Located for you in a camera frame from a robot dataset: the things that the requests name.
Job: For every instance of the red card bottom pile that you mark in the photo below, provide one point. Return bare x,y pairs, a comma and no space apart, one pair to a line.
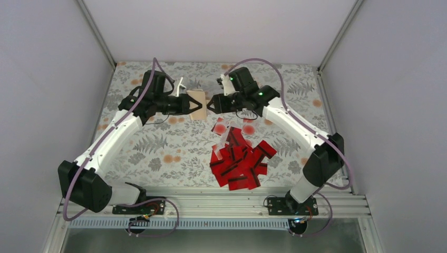
236,183

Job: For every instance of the clear card red dot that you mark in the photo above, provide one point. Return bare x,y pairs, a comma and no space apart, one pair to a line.
221,126
248,126

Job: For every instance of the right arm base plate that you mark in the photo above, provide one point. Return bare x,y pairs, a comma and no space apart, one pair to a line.
280,206

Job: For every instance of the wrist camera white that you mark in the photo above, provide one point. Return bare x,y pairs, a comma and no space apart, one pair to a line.
227,85
178,86

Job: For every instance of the clear card red dot left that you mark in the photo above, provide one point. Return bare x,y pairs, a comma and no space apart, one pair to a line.
221,126

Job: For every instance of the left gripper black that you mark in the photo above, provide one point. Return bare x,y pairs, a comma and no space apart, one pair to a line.
183,108

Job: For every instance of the red card lower right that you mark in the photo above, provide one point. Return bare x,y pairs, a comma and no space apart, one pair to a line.
253,181

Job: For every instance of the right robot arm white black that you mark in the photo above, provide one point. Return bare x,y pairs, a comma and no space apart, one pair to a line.
323,151

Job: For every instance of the floral patterned table mat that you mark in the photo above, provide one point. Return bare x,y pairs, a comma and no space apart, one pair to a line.
176,151

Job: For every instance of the aluminium rail frame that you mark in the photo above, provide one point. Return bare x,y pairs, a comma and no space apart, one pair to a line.
201,202

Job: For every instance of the red card pile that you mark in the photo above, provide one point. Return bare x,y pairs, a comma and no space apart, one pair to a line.
235,137
221,167
236,183
265,149
239,156

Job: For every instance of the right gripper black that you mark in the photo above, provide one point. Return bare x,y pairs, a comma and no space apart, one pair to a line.
220,106

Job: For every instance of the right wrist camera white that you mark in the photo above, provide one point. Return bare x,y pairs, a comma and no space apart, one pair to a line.
227,85

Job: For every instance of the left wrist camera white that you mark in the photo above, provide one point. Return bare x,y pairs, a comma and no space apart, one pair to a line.
178,86

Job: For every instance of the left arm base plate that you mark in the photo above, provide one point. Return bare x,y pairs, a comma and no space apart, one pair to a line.
155,207

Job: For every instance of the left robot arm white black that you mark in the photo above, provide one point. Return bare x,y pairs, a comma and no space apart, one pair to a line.
83,180

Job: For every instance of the clear card red dot right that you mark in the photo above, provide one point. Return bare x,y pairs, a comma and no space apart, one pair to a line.
248,126

